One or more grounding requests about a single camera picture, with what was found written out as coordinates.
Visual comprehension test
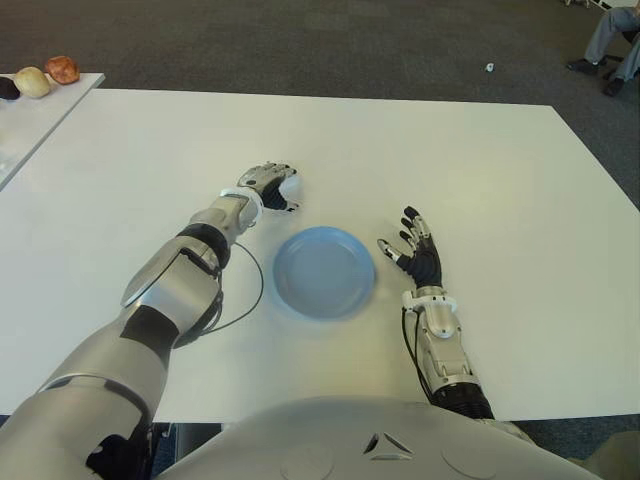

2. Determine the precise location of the white charger block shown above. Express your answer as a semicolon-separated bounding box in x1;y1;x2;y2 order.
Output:
278;171;305;207

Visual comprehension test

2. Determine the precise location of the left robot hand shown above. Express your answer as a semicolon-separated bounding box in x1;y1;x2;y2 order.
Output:
234;160;304;214

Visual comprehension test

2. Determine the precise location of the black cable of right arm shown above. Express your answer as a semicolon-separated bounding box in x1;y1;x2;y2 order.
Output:
399;309;436;401

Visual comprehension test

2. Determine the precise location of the black table leg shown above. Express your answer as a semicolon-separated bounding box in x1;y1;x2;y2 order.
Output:
134;422;171;480

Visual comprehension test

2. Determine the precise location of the khaki trouser leg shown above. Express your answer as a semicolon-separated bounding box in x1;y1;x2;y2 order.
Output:
589;432;640;480

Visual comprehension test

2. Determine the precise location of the silver robot torso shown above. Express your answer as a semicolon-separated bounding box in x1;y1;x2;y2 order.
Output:
149;394;601;480

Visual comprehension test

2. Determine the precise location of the reddish brown bread roll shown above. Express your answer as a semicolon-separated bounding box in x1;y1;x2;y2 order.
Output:
44;55;81;84

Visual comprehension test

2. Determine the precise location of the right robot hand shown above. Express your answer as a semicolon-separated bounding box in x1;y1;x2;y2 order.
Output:
377;204;446;291

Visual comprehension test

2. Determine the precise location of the white side table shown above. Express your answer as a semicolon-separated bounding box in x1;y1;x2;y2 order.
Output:
0;72;106;191

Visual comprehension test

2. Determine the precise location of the seated person in grey trousers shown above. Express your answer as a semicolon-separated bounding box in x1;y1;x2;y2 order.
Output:
567;7;640;97

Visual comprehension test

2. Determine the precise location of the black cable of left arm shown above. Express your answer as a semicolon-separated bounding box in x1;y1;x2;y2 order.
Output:
179;242;265;346

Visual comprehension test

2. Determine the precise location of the blue plate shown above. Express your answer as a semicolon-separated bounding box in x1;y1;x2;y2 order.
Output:
272;226;377;321

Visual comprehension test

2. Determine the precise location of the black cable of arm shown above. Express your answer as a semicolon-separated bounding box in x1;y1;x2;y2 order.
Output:
399;309;436;401
179;242;265;346

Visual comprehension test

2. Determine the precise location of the pale bread roll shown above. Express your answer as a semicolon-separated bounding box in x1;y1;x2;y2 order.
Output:
13;66;52;99

